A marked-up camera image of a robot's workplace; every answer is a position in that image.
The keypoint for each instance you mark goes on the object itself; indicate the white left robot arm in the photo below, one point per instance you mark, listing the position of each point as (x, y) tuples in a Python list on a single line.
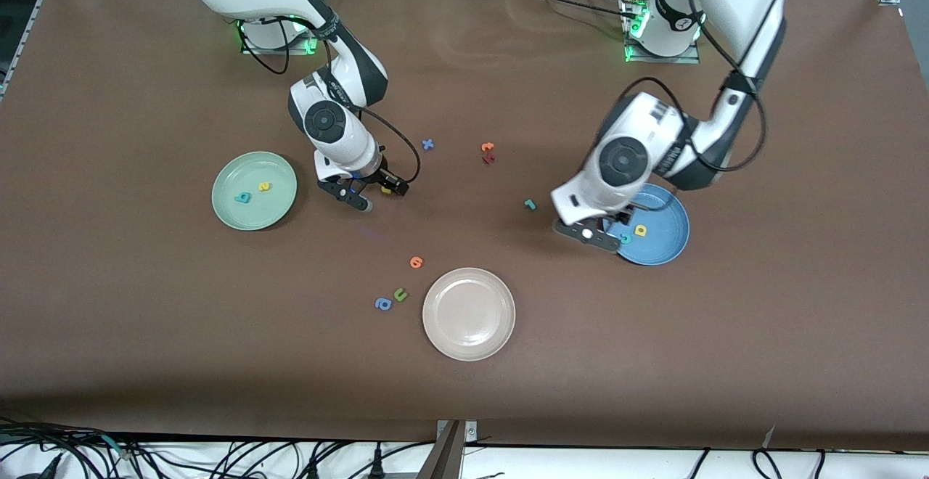
[(747, 0)]

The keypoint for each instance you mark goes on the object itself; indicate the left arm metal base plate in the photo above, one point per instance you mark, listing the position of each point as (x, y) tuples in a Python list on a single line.
[(664, 60)]

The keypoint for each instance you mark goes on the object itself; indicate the long aluminium frame rail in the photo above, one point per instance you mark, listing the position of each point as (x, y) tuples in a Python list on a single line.
[(29, 33)]

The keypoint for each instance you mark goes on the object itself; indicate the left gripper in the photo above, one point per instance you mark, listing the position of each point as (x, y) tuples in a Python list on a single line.
[(623, 216)]

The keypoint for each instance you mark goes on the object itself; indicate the green foam letter U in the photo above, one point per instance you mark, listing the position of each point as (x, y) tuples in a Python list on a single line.
[(398, 297)]

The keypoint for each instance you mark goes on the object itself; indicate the white paper tag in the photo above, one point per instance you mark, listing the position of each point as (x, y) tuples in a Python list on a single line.
[(768, 435)]

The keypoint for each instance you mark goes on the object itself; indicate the beige plate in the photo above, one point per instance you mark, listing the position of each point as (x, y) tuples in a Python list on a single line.
[(469, 314)]

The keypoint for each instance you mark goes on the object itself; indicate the orange foam digit six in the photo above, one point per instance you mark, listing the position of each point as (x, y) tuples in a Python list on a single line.
[(411, 261)]

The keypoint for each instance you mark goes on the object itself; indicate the metal table edge bracket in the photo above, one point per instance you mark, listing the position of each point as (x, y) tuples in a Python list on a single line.
[(450, 450)]

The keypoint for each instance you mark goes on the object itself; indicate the teal foam letter B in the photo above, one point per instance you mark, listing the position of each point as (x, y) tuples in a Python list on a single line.
[(239, 199)]

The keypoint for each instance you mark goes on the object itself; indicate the green plate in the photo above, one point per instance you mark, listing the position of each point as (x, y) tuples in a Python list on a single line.
[(276, 207)]

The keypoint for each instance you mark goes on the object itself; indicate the blue plate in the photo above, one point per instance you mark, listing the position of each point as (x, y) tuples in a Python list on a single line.
[(660, 243)]

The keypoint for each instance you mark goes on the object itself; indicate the blue foam letter A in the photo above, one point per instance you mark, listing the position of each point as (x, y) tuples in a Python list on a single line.
[(388, 308)]

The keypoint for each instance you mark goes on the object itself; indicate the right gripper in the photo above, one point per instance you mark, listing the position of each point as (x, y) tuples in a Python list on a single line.
[(378, 177)]

